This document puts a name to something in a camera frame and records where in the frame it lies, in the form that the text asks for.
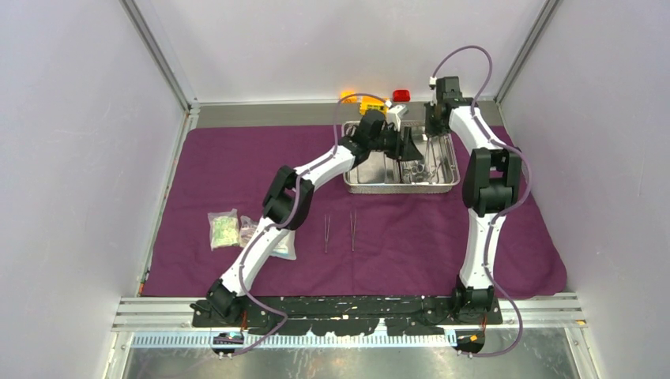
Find small orange block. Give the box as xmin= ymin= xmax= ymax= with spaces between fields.
xmin=339 ymin=91 xmax=358 ymax=103

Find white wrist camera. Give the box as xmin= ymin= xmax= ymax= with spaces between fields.
xmin=428 ymin=76 xmax=439 ymax=106
xmin=386 ymin=103 xmax=408 ymax=131

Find red block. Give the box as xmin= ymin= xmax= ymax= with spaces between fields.
xmin=392 ymin=89 xmax=411 ymax=103

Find steel surgical forceps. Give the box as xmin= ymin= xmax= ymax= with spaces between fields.
xmin=400 ymin=137 xmax=451 ymax=185

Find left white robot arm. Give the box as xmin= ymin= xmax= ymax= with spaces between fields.
xmin=191 ymin=104 xmax=422 ymax=327

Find orange yellow toy block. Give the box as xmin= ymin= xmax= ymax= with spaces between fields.
xmin=359 ymin=96 xmax=392 ymax=115

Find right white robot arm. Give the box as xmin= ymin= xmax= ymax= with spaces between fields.
xmin=424 ymin=77 xmax=521 ymax=324

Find pink clear packet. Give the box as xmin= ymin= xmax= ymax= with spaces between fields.
xmin=239 ymin=216 xmax=258 ymax=248

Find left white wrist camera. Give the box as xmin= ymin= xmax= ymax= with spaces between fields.
xmin=386 ymin=103 xmax=408 ymax=131

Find steel instrument tray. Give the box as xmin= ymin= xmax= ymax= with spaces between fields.
xmin=343 ymin=121 xmax=461 ymax=194

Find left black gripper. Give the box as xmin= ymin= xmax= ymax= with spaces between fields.
xmin=370 ymin=125 xmax=423 ymax=163

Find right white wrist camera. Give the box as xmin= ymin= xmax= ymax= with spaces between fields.
xmin=428 ymin=76 xmax=439 ymax=106

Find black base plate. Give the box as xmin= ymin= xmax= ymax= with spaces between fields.
xmin=190 ymin=296 xmax=503 ymax=336

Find green packet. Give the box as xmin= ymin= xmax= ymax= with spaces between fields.
xmin=208 ymin=208 xmax=239 ymax=250

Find steel tweezers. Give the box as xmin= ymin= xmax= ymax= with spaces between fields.
xmin=349 ymin=209 xmax=357 ymax=252
xmin=324 ymin=214 xmax=331 ymax=254

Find white sterile pouch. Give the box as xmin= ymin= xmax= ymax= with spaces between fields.
xmin=270 ymin=231 xmax=296 ymax=261

